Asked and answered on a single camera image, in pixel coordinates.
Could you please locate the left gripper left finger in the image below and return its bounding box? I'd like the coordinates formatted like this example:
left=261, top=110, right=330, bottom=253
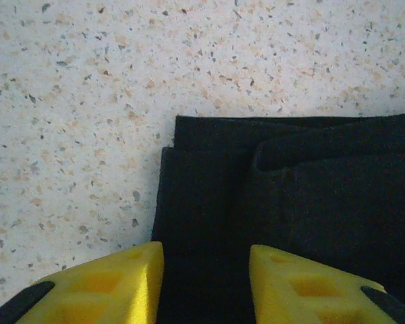
left=0, top=240, right=165, bottom=324

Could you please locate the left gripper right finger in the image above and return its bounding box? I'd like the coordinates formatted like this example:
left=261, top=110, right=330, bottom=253
left=248, top=244, right=405, bottom=324

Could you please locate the black t-shirt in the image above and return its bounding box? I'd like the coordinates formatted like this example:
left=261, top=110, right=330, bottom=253
left=150, top=110, right=405, bottom=324

